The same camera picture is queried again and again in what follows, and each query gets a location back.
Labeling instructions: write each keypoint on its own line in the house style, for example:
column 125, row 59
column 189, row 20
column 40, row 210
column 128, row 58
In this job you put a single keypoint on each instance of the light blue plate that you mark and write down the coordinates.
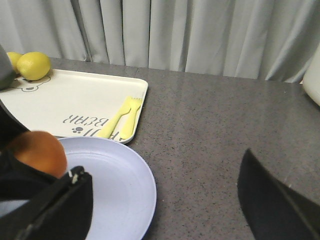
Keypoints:
column 124, row 190

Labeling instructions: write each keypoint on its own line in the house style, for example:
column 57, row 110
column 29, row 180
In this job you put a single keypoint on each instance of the orange fruit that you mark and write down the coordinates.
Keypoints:
column 41, row 151

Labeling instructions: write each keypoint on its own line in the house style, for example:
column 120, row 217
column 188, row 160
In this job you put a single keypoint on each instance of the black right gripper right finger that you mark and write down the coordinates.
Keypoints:
column 272, row 210

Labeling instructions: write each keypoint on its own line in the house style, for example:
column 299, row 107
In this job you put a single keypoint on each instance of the yellow lemon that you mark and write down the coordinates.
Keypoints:
column 14, row 58
column 33, row 65

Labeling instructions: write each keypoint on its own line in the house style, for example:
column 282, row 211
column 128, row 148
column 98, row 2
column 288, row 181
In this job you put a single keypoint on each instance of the cream rectangular tray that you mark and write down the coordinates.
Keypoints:
column 70, row 103

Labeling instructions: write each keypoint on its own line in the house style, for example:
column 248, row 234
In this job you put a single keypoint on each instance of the white container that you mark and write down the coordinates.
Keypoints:
column 311, row 79

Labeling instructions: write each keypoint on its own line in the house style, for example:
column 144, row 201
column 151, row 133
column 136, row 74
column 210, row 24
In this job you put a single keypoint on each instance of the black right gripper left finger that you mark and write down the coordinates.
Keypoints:
column 61, row 211

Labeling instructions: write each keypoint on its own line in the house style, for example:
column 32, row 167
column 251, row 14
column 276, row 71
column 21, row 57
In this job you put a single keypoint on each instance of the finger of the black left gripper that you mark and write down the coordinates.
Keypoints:
column 10, row 127

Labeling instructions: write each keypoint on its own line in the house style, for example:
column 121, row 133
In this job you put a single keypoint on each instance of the yellow plastic fork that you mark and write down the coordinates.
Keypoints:
column 109, row 127

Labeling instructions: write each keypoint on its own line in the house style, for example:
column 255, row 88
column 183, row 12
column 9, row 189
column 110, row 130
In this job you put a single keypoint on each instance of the grey curtain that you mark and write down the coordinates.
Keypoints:
column 271, row 40

